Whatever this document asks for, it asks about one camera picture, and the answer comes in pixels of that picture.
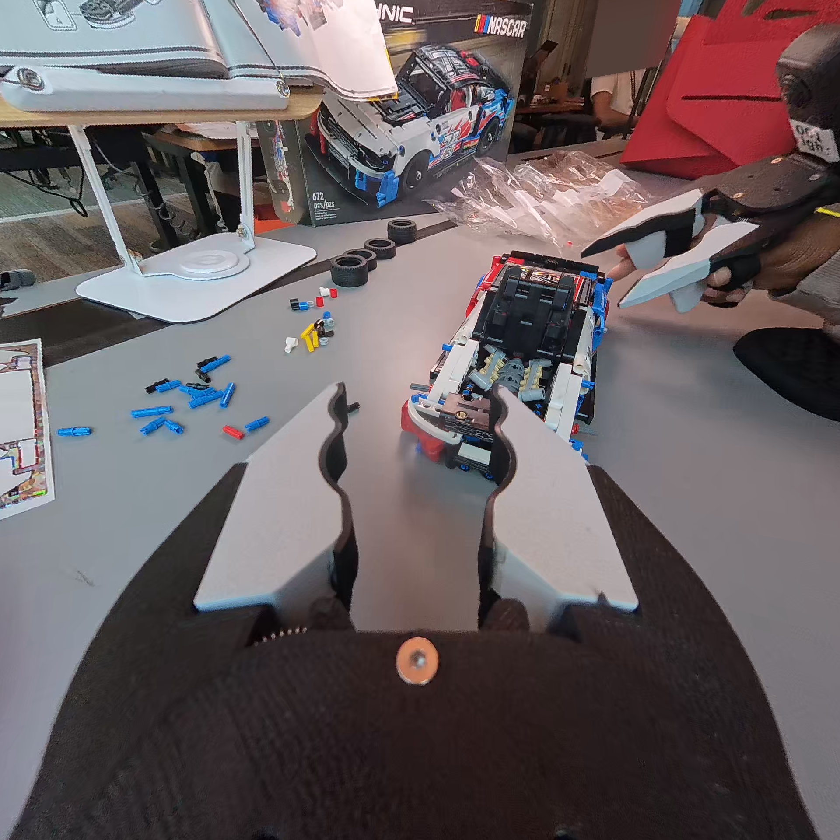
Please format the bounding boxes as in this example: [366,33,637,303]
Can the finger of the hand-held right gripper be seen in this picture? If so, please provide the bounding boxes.
[617,220,761,314]
[580,189,710,270]

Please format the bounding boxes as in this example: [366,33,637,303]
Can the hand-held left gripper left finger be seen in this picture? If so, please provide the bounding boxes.
[193,382,361,614]

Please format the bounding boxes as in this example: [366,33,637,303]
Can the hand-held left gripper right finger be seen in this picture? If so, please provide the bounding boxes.
[478,386,640,632]

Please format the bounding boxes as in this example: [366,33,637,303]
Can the black white brick bumper assembly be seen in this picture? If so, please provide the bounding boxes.
[402,392,500,460]

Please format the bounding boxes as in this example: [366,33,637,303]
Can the toy brick race car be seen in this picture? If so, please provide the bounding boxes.
[402,251,614,487]

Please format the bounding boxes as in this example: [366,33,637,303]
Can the person's right forearm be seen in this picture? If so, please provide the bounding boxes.
[777,259,840,316]

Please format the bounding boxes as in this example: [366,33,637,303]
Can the grey desk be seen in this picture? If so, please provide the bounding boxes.
[0,141,840,840]

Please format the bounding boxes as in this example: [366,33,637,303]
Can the person's right hand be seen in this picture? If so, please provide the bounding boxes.
[704,213,840,309]

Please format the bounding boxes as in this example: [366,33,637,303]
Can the red cardboard carrier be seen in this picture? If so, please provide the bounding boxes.
[619,13,818,181]

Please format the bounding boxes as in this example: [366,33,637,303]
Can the crumpled clear plastic bag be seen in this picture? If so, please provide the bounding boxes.
[430,150,657,253]

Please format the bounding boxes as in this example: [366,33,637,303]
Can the pile of blue connector pins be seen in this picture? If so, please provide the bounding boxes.
[56,354,271,439]

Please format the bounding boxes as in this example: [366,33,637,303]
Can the cluster of small mixed bricks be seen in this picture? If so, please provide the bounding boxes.
[284,285,340,355]

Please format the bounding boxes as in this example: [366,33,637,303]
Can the white metal book stand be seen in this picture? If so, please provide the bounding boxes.
[0,66,317,324]

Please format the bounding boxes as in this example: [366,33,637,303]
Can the holographic sticker sheet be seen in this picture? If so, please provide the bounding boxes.
[0,338,55,521]

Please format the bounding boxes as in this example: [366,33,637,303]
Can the car printed cardboard box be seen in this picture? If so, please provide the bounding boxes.
[256,0,534,228]

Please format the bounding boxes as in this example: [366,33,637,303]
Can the brick instruction booklet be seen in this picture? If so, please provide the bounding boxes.
[0,0,400,102]

